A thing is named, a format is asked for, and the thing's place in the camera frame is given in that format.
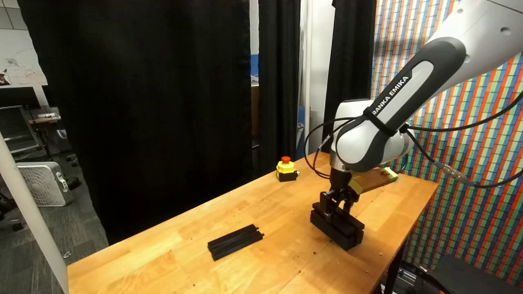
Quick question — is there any gold camera box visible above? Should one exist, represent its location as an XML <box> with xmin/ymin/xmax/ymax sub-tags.
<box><xmin>348</xmin><ymin>166</ymin><xmax>400</xmax><ymax>197</ymax></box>

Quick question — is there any yellow emergency stop button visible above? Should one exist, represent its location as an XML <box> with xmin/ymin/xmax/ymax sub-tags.
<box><xmin>275</xmin><ymin>156</ymin><xmax>299</xmax><ymax>184</ymax></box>

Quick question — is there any black padded seat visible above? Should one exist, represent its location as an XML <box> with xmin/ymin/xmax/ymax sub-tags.
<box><xmin>432</xmin><ymin>254</ymin><xmax>523</xmax><ymax>294</ymax></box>

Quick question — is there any thin black camera cable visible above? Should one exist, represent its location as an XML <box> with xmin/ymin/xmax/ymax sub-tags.
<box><xmin>302</xmin><ymin>117</ymin><xmax>378</xmax><ymax>184</ymax></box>

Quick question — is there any black curtain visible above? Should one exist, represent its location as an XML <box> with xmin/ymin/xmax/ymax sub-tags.
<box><xmin>15</xmin><ymin>0</ymin><xmax>253</xmax><ymax>244</ymax></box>
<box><xmin>320</xmin><ymin>0</ymin><xmax>379</xmax><ymax>164</ymax></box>
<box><xmin>257</xmin><ymin>0</ymin><xmax>302</xmax><ymax>174</ymax></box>

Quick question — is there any flat gray device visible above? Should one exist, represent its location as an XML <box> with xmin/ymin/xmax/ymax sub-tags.
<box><xmin>29</xmin><ymin>107</ymin><xmax>62</xmax><ymax>126</ymax></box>

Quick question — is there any white desk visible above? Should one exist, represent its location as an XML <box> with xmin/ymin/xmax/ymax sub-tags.
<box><xmin>0</xmin><ymin>30</ymin><xmax>51</xmax><ymax>108</ymax></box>

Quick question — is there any white slanted board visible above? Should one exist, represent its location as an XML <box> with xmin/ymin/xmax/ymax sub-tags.
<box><xmin>0</xmin><ymin>136</ymin><xmax>70</xmax><ymax>294</ymax></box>

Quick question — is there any black cable with silver connector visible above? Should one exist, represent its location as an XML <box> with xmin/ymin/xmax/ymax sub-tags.
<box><xmin>405</xmin><ymin>90</ymin><xmax>523</xmax><ymax>190</ymax></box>

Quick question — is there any white perforated computer case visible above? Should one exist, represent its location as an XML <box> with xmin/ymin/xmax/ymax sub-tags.
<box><xmin>15</xmin><ymin>161</ymin><xmax>75</xmax><ymax>210</ymax></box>

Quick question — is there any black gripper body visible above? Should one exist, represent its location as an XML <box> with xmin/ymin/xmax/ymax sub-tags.
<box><xmin>327</xmin><ymin>169</ymin><xmax>356</xmax><ymax>201</ymax></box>

